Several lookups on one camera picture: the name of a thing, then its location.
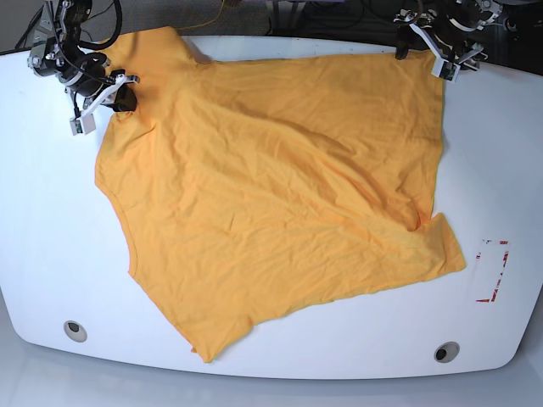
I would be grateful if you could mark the left table cable grommet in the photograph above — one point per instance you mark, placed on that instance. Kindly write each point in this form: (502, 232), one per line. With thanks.
(75, 331)

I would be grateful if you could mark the right table cable grommet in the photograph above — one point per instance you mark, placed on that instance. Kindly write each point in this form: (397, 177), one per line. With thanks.
(446, 352)

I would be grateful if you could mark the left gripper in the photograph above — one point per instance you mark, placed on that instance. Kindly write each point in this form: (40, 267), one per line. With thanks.
(441, 37)

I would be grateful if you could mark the table cable grommet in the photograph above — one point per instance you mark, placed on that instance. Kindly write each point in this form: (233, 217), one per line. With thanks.
(75, 331)
(446, 352)

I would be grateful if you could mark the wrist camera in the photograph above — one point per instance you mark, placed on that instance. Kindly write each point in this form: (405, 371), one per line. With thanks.
(82, 125)
(445, 70)

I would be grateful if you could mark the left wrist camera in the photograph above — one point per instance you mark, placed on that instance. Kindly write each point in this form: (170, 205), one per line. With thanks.
(445, 70)

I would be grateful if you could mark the red tape rectangle marking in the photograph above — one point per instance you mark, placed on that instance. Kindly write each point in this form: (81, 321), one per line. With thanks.
(488, 270)

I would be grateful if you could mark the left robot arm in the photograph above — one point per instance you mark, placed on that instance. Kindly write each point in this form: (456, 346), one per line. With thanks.
(467, 16)

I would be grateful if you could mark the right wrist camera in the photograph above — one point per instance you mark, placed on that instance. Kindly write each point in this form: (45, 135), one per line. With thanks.
(82, 125)

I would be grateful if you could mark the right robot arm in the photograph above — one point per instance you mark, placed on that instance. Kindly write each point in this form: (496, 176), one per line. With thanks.
(81, 67)

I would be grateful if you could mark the orange t-shirt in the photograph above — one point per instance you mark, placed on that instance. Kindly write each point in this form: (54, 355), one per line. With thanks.
(249, 190)

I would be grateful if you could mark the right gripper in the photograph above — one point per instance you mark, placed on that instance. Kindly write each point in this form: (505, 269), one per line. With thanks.
(121, 97)

